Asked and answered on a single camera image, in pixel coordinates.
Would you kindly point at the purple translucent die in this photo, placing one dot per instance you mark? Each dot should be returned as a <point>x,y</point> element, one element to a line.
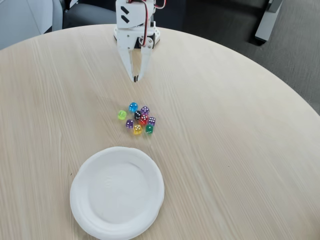
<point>129,124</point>
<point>145,110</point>
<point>151,121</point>

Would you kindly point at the black die white pips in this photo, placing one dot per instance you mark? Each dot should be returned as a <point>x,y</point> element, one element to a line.
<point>137,115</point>

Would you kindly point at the white paper plate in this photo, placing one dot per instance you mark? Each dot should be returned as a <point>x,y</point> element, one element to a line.
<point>120,195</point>

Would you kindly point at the grey office chair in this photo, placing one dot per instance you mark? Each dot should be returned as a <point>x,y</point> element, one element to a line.
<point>87,15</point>

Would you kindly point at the red translucent die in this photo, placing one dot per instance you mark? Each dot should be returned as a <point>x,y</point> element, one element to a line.
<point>144,119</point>

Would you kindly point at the lime translucent die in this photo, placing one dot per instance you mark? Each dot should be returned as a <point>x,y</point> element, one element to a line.
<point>121,115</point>

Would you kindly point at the green translucent die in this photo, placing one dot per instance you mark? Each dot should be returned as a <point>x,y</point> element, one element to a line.
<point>149,129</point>

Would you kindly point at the yellow translucent die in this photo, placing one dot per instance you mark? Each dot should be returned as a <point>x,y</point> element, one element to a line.
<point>137,129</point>

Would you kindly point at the white cabinet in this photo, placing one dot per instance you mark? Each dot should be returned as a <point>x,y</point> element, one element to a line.
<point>20,20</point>

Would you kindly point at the white desk leg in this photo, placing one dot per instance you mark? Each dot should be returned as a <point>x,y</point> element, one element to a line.
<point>265,25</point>

